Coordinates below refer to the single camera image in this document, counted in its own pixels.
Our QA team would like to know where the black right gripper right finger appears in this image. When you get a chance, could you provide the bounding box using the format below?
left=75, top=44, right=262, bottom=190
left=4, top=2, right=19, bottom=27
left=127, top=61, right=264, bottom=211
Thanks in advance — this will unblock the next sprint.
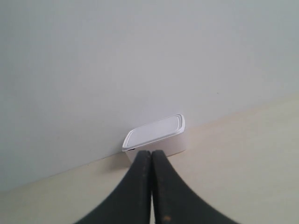
left=151, top=150, right=230, bottom=224

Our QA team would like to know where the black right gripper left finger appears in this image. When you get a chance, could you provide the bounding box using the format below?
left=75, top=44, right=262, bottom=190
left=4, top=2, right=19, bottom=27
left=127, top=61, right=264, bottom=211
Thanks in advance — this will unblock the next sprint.
left=77, top=151, right=151, bottom=224

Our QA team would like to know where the white lidded plastic container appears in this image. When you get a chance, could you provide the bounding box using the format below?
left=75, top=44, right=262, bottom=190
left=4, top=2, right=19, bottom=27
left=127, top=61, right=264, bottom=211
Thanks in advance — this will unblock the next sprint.
left=122, top=114, right=187, bottom=162

